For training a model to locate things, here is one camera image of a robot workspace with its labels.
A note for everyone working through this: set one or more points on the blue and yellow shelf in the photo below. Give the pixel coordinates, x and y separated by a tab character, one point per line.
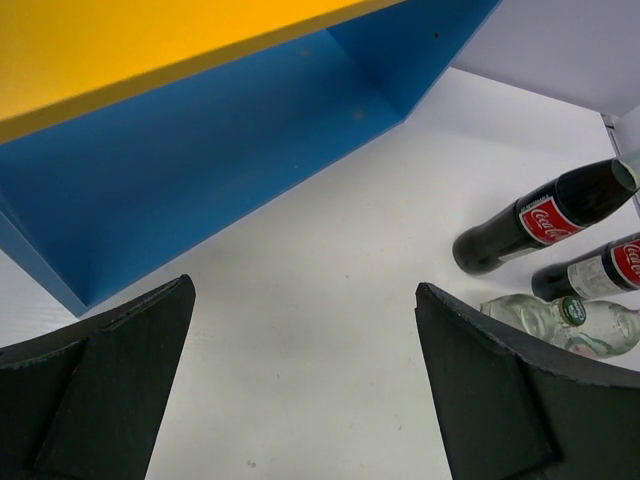
92	205

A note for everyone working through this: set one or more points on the aluminium table edge rail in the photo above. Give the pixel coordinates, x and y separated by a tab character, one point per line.
609	125

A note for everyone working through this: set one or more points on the cola bottle with red cap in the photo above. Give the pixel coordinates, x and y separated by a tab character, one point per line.
608	270

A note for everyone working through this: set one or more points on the cola bottle without cap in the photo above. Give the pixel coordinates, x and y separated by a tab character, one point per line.
557	210

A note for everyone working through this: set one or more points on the clear glass bottle green cap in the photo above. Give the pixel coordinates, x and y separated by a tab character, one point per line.
593	329

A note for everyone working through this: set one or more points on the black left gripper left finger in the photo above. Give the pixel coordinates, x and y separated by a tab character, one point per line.
86	401

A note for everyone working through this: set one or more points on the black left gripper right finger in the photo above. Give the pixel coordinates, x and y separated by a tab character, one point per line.
510	406

